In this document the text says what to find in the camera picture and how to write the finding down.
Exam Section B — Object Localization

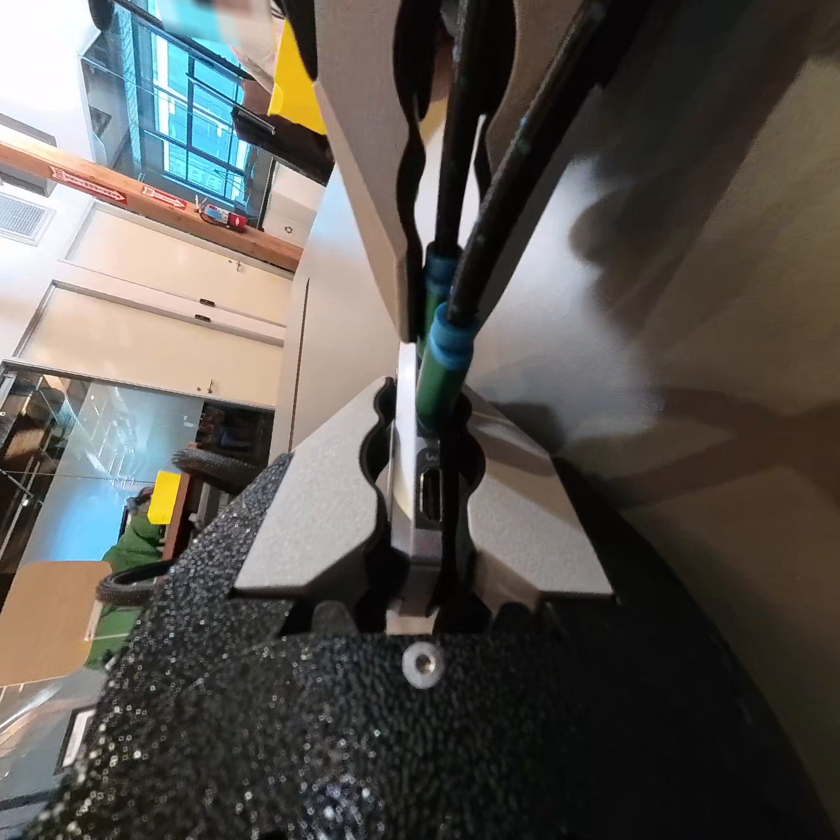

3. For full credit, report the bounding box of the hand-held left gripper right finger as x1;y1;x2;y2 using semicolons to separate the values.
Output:
462;387;616;610

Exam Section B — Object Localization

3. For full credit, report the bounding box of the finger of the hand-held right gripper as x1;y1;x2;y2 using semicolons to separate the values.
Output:
481;0;621;221
312;0;429;343

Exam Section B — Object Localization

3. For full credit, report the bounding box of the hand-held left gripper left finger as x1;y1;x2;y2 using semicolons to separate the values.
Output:
233;376;398;599

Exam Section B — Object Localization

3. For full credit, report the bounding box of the large yellow plastic bin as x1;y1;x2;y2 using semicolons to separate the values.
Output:
269;20;329;135

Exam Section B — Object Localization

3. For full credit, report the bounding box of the dark hub adapter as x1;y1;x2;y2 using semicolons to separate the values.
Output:
387;341;460;618

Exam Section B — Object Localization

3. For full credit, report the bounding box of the black braided hdmi cable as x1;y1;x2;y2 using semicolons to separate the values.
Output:
416;0;608;434

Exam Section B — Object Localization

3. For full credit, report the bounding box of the white recycling bin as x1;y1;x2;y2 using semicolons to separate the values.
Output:
262;161;329;250

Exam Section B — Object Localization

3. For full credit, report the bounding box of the long wooden table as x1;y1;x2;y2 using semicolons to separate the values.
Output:
161;469;194;559

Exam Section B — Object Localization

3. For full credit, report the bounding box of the small yellow bin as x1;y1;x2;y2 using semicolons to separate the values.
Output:
147;469;181;525

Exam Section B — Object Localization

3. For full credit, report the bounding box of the large paned window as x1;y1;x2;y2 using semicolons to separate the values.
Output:
79;0;277;217

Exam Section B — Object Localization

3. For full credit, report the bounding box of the red fire extinguisher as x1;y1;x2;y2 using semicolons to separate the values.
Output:
200;202;250;232

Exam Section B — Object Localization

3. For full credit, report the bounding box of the white door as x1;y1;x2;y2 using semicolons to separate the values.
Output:
13;282;286;408
62;200;293;329

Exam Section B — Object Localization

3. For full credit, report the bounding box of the glass partition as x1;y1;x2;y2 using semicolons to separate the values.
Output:
0;361;277;723

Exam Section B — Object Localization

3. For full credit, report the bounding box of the wooden post with red stickers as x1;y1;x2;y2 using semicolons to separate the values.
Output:
0;141;304;271

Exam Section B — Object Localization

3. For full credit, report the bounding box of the wall vent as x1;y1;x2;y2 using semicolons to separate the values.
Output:
0;190;56;245

